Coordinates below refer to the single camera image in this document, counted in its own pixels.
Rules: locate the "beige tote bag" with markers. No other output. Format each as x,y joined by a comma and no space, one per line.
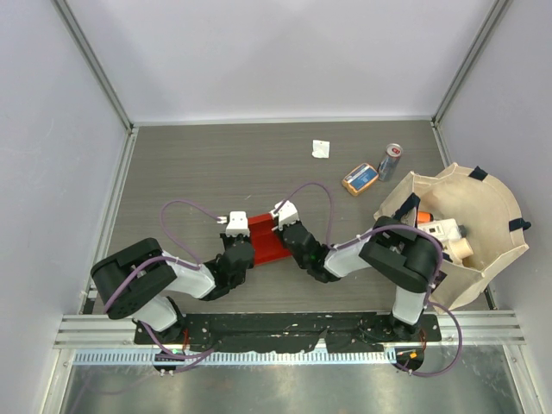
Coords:
484,206

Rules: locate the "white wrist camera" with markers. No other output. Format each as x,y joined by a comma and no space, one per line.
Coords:
236,223
284,213

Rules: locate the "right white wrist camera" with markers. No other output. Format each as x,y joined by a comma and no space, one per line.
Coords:
284,213

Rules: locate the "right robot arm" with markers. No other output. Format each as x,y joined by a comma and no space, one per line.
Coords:
407,256

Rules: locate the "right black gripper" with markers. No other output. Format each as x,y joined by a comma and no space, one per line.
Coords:
280,233

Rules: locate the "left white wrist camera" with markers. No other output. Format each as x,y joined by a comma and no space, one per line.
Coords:
236,223

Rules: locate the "orange capped bottle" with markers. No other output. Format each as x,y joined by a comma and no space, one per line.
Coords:
424,217

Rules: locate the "orange blue snack pack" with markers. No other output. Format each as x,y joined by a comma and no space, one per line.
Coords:
361,178

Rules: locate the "red paper box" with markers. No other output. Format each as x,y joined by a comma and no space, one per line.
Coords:
267,246

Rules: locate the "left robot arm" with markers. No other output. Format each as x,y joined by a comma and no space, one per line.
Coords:
134,282

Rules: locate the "silver drink can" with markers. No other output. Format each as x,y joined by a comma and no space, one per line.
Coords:
389,162

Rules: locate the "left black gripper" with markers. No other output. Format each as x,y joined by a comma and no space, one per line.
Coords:
228,239

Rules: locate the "white slotted cable duct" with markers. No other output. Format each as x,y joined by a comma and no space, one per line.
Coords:
149,357

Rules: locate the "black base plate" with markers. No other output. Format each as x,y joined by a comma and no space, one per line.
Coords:
289,333

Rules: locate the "beige cylinder bottle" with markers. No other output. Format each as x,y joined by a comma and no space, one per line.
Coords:
457,251

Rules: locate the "crumpled white paper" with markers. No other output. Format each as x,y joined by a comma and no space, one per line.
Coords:
320,149

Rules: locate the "white cosmetic box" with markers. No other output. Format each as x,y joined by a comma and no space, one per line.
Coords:
446,231

